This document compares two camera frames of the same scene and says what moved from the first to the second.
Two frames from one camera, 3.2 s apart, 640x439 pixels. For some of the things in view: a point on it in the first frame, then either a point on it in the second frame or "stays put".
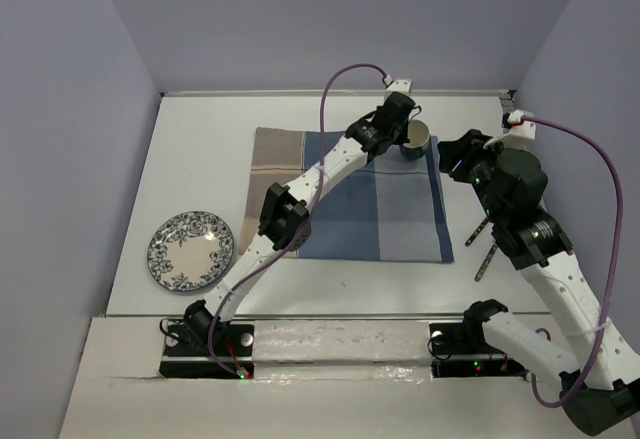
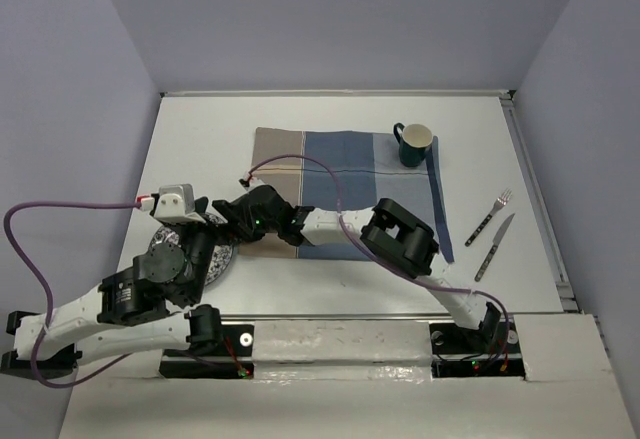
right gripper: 470,147 → 258,236
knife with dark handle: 480,272 stays put
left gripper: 401,138 → 203,206
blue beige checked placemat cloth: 393,208 stays put
